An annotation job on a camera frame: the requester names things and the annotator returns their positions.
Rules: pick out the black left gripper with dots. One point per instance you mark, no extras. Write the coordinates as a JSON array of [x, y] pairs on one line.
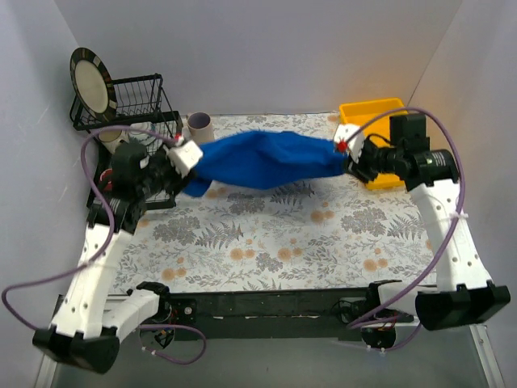
[[176, 179]]

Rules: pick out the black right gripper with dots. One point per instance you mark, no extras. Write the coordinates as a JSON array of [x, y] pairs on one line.
[[359, 168]]

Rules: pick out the blue printed t shirt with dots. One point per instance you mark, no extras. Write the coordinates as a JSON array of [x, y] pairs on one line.
[[264, 160]]

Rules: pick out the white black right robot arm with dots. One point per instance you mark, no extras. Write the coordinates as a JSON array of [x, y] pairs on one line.
[[464, 292]]

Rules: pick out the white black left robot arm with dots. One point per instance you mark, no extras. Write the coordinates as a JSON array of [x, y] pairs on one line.
[[82, 333]]

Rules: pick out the yellow plastic bin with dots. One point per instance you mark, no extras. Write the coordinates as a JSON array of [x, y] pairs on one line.
[[360, 113]]

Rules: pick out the red cup in rack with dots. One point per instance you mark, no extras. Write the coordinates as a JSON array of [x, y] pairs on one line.
[[105, 183]]

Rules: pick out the cream mug in rack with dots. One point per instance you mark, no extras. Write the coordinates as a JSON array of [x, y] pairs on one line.
[[111, 139]]

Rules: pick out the beige ceramic mug purple inside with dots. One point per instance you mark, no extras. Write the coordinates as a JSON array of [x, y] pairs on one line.
[[200, 127]]

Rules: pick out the floral patterned table mat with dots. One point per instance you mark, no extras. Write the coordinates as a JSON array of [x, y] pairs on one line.
[[313, 234]]

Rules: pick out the dark rimmed cream plate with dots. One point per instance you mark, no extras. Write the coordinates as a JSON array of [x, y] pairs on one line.
[[93, 84]]

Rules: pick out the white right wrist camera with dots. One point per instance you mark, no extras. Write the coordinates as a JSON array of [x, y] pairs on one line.
[[349, 139]]

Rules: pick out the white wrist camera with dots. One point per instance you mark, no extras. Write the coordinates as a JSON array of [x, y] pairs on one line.
[[349, 139], [185, 157]]

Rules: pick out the black wire dish rack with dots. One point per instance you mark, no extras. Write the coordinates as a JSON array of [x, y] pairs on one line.
[[142, 101]]

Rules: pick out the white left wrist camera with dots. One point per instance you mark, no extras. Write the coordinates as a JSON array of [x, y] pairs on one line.
[[185, 157]]

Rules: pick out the aluminium frame rail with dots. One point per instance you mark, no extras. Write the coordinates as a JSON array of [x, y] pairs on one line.
[[457, 358]]

